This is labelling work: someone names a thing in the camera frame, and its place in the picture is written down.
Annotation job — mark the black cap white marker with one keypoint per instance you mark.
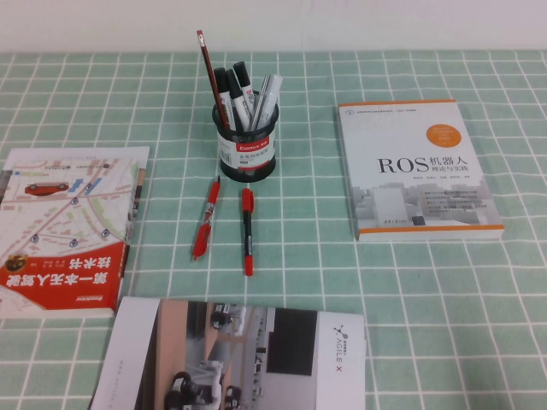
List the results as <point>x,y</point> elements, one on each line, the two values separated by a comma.
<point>233,87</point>
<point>241,72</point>
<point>220,79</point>

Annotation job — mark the black mesh pen holder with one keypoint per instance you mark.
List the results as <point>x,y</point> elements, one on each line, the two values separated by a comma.
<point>256,171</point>

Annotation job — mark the grey transparent pen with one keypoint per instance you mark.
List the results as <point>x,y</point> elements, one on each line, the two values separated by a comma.
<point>261,98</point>

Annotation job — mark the red cap black marker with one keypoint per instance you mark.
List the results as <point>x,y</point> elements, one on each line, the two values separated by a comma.
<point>247,226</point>

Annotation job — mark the white AgileX brochure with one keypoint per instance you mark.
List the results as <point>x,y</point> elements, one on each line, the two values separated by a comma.
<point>213,363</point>

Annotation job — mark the red pencil with eraser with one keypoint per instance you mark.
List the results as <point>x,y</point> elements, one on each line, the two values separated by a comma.
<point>208,64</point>

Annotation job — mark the white grey cap pen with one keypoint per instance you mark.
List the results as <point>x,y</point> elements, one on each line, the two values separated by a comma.
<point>273,87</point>

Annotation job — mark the green white grid tablecloth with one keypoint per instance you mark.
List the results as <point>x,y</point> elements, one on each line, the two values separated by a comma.
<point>299,256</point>

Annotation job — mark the white ROS robotics book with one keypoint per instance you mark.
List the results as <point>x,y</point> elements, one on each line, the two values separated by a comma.
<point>419,171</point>

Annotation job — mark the red map cover book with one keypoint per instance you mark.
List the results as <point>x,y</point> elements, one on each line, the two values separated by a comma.
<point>64,256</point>

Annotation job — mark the red retractable gel pen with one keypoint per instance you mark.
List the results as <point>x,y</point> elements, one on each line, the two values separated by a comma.
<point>209,205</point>

